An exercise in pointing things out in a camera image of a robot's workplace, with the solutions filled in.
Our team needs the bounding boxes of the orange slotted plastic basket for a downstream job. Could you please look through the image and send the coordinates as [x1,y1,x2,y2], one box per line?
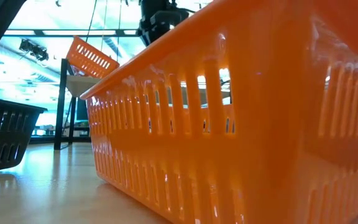
[65,35,121,79]
[80,0,358,224]

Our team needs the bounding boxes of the black slotted plastic basket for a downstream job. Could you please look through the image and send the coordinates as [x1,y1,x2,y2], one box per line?
[0,95,48,174]

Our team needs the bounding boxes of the black overhead beam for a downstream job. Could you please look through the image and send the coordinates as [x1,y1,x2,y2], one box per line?
[3,29,141,38]

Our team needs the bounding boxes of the black monitor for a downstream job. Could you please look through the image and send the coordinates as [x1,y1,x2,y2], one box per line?
[75,98,89,121]

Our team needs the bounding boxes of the black ceiling light fixture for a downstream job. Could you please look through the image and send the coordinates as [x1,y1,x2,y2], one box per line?
[18,39,50,62]

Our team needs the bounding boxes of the black hanging cable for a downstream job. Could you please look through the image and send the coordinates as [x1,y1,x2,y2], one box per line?
[85,0,98,43]

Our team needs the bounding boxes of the wooden shelf with black frame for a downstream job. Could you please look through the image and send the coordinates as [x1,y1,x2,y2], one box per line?
[53,58,105,151]

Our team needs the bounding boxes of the black aluminium table frame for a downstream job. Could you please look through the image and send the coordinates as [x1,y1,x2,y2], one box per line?
[28,134,92,146]

